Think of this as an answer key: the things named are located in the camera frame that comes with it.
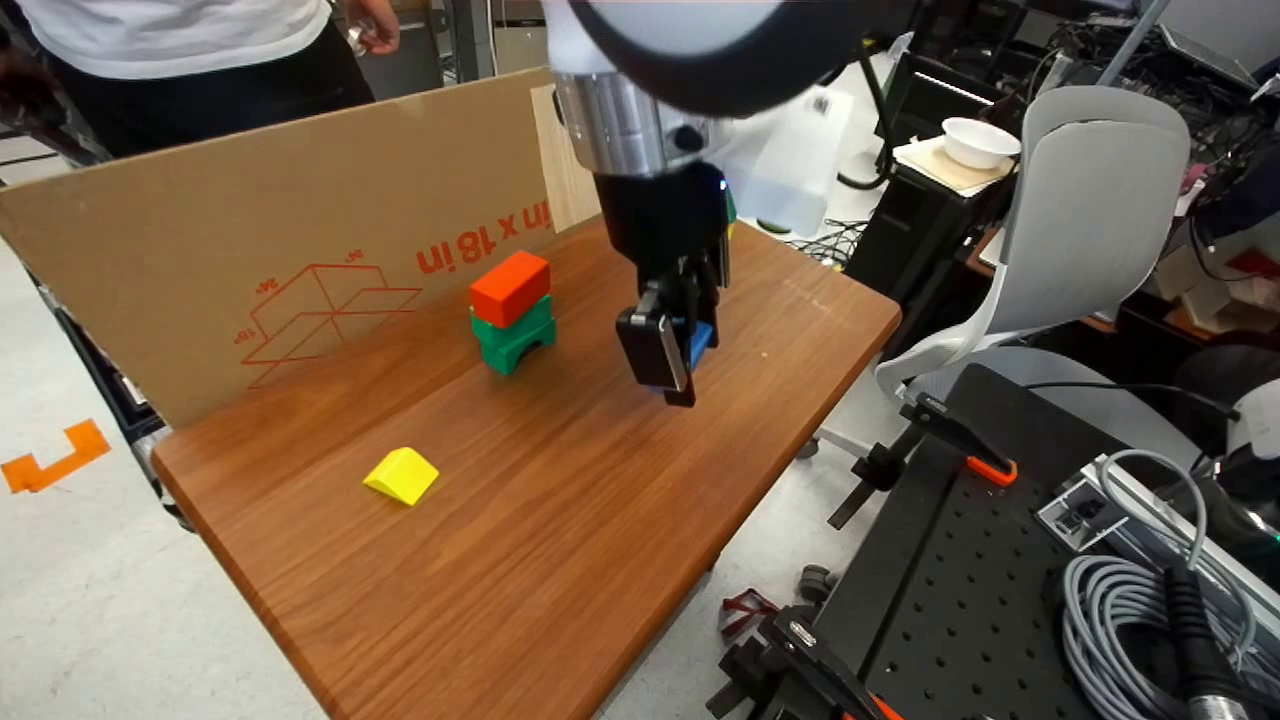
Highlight brown cardboard box wall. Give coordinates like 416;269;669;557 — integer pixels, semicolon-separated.
0;65;603;432

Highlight light plywood panel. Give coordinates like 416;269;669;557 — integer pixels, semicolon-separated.
526;81;603;237

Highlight brown wooden table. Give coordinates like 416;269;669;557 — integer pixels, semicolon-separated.
152;182;909;720

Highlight yellow wedge building block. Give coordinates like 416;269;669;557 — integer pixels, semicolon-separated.
360;445;443;512

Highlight white bowl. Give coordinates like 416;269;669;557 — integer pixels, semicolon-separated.
938;113;1022;172

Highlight standing person white shirt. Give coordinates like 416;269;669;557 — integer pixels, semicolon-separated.
12;0;403;156

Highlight black clamp orange handle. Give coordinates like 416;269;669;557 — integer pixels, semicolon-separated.
829;391;1022;532
704;602;912;720

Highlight black perforated breadboard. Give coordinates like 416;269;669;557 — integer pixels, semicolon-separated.
812;358;1280;720

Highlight black side table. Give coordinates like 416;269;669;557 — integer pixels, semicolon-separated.
843;132;1022;324

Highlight light grey office chair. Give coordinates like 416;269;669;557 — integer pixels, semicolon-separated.
871;81;1195;402

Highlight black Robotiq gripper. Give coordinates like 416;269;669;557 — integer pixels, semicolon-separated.
593;156;735;412

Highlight silver aluminium rail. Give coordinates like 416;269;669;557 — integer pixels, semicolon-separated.
1037;447;1280;644

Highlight grey coiled cable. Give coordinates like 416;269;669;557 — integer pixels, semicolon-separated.
1054;552;1280;720

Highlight green arch building block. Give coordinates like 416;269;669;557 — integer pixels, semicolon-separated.
466;290;560;381

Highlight orange building block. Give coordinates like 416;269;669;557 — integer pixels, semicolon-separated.
464;247;556;332

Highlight thick black cable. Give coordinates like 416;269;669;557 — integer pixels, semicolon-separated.
1159;562;1257;720

